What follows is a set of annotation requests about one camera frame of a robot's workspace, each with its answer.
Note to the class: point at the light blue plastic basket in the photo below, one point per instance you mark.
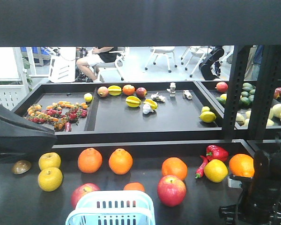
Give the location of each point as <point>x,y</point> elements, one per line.
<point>118,207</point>

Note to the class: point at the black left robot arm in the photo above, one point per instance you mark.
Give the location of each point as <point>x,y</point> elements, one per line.
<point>20,137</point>

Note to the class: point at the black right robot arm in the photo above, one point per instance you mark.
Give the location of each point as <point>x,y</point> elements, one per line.
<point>260,200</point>

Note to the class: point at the white garlic bulb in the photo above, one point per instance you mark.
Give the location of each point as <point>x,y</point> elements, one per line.
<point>147,109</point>

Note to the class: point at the yellow star fruit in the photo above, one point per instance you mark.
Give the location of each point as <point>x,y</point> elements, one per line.
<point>133,101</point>

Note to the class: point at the knobbed orange right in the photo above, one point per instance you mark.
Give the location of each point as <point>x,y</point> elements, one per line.
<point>120,161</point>

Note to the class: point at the knobbed orange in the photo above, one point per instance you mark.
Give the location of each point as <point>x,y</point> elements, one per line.
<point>120,161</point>
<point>90,160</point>

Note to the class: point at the orange beside middle apple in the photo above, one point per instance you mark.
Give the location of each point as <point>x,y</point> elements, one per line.
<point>175,167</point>

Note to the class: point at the yellow lemon front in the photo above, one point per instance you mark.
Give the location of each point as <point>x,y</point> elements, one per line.
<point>208,116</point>

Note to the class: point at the white office chair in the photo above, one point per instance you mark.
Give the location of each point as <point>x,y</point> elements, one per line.
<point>162,51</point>

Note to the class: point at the knobbed orange left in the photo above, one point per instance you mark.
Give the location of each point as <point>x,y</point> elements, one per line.
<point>90,160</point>

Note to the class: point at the seated person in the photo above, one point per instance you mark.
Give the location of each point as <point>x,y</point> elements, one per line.
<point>98,55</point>

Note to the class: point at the small orange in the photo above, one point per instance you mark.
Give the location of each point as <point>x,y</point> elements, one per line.
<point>134,186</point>

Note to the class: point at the pile of small tomatoes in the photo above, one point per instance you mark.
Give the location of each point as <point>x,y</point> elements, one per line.
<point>61,115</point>

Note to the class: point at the red bell pepper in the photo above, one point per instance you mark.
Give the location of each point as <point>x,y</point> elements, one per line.
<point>216,152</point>

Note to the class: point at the pink red apple middle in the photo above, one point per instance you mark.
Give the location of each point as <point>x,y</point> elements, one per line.
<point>171,190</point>

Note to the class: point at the pink red apple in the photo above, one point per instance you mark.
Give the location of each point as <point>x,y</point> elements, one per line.
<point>82,190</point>
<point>171,190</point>

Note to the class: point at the red chili pepper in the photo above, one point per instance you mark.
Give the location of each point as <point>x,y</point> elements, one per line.
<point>200,171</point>

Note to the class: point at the yellow orange citrus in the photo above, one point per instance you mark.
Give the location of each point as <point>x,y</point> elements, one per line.
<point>216,171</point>

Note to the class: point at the pink red apple left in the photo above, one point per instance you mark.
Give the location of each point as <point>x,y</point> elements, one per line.
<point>82,190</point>

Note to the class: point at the yellow pear upper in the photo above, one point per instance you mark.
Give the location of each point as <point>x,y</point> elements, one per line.
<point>50,159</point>

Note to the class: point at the yellow pear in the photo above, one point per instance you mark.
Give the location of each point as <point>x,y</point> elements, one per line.
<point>50,159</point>
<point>50,179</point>

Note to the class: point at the yellow pear lower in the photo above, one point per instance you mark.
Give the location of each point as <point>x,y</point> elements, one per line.
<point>50,179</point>

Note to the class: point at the orange near tray edge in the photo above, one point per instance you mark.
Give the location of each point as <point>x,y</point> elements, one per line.
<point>242,165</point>

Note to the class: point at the green potted plant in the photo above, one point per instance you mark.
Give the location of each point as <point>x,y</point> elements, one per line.
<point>26,65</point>

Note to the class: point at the brown mushroom cap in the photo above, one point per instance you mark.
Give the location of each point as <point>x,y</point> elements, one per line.
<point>21,167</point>

